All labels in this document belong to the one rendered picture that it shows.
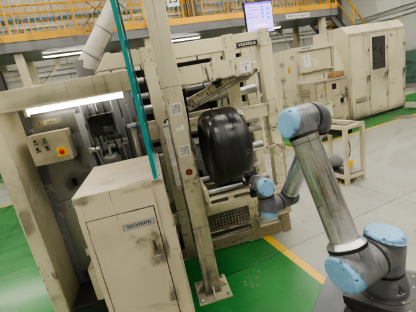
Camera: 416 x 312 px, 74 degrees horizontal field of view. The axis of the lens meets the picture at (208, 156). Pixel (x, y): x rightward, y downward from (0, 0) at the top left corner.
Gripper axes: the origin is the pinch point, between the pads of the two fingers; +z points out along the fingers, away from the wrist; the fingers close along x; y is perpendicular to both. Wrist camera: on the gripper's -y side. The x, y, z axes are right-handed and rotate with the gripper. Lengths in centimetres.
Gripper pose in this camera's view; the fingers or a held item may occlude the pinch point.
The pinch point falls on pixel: (245, 179)
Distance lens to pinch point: 182.4
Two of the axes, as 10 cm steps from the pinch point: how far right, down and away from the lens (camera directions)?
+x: -9.6, 2.2, -1.6
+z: -1.9, -1.0, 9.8
